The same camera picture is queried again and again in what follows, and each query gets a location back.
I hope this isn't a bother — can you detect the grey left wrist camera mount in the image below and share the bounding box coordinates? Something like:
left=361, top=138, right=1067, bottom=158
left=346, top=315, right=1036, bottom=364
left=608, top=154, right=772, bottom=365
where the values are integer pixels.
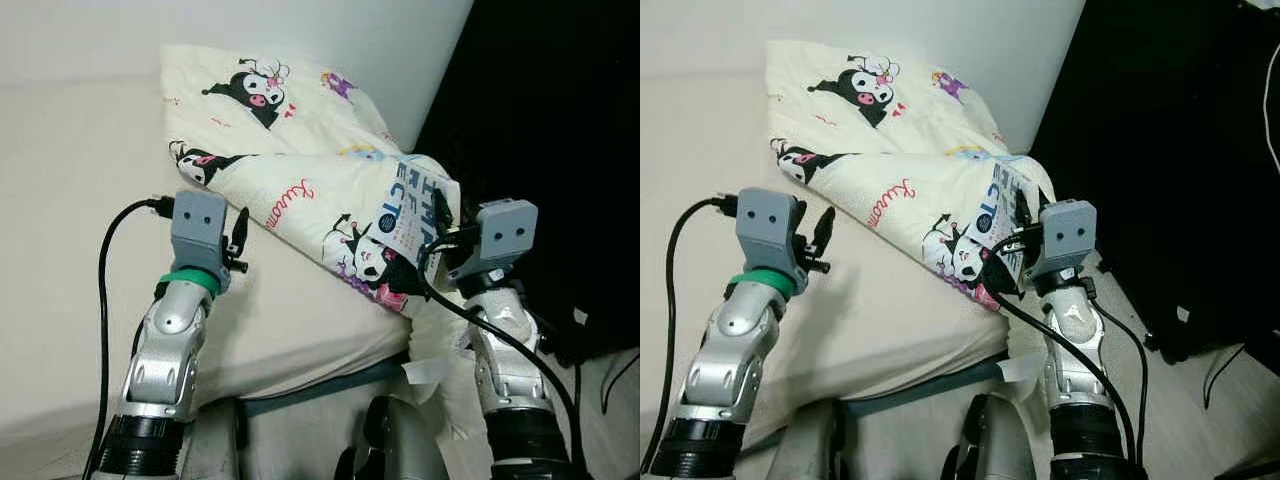
left=735, top=190, right=806, bottom=296
left=170, top=190, right=231, bottom=293

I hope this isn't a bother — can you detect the white blue print book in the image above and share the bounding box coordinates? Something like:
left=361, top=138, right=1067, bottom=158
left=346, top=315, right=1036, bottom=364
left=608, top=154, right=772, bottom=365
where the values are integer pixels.
left=975, top=160, right=1041, bottom=286
left=375, top=165, right=461, bottom=263

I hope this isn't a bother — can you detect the black wardrobe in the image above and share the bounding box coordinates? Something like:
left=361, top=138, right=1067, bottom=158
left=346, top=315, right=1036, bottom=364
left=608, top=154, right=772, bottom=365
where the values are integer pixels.
left=1030, top=0, right=1280, bottom=363
left=415, top=0, right=641, bottom=366

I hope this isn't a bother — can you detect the cream bed mattress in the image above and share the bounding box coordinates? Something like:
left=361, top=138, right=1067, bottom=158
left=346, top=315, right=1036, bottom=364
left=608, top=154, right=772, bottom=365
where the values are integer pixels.
left=0, top=75, right=416, bottom=451
left=640, top=75, right=1011, bottom=451

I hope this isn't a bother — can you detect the dark teal bed frame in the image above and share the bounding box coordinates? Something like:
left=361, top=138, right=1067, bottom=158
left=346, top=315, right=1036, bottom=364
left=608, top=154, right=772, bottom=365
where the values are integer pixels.
left=840, top=355, right=1006, bottom=411
left=240, top=350, right=411, bottom=416

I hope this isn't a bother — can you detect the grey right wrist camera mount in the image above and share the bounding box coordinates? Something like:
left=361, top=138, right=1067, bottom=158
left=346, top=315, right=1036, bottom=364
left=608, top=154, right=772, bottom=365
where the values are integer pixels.
left=1030, top=200, right=1098, bottom=281
left=475, top=198, right=539, bottom=281

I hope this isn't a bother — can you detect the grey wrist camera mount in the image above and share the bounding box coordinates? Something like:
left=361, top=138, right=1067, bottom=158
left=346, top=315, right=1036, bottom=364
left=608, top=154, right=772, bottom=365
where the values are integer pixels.
left=475, top=198, right=539, bottom=281
left=735, top=190, right=806, bottom=296
left=170, top=190, right=231, bottom=293
left=1030, top=200, right=1098, bottom=281

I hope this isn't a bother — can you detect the grey right robot leg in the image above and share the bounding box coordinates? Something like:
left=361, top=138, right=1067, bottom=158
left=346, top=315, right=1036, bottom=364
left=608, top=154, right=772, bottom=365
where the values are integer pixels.
left=940, top=393, right=1041, bottom=480
left=335, top=395, right=451, bottom=480

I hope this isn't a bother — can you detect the black floor cable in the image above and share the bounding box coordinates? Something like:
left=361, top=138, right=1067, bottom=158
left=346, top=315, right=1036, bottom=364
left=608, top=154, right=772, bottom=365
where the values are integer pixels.
left=1205, top=340, right=1251, bottom=409
left=600, top=350, right=641, bottom=416

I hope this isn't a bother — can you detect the cream cartoon print blanket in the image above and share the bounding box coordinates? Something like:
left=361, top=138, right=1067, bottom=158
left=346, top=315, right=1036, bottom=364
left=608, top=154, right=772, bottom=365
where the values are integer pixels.
left=765, top=38, right=1061, bottom=401
left=160, top=43, right=481, bottom=441

